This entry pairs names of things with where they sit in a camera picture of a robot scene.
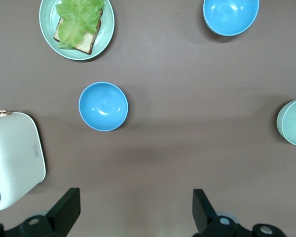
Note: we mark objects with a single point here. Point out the green lettuce leaf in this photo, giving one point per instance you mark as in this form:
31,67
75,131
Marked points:
76,22

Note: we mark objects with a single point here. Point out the green plate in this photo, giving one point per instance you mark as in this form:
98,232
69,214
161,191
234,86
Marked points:
106,27

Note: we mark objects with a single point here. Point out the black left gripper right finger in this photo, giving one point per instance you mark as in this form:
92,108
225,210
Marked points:
207,219

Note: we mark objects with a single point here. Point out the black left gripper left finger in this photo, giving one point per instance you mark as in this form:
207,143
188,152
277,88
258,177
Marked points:
59,217

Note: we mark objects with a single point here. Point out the blue bowl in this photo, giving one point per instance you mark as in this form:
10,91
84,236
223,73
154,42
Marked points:
230,14
103,106

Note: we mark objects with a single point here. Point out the green bowl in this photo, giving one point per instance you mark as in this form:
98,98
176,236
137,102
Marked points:
294,123

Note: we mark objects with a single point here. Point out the brown table cover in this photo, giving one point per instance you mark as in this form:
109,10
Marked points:
175,148

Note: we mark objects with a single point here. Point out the bread slice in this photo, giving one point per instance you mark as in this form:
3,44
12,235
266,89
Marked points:
87,43

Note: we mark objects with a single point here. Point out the cream white toaster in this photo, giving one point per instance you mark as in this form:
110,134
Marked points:
14,153

